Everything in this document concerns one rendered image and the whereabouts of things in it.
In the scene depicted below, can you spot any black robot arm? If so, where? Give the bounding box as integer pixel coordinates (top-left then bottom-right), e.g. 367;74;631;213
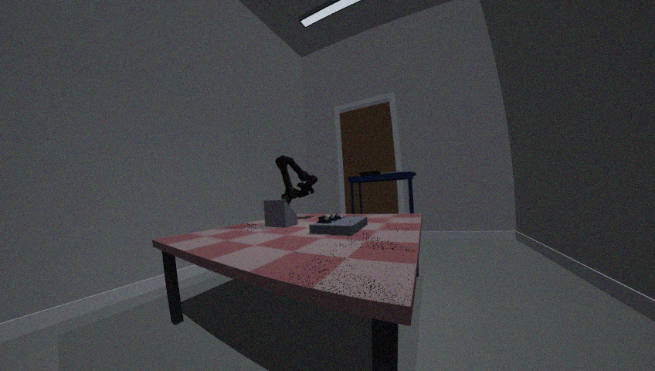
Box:
275;156;317;205

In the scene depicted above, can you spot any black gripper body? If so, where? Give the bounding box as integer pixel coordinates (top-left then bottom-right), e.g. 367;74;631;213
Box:
296;185;314;197

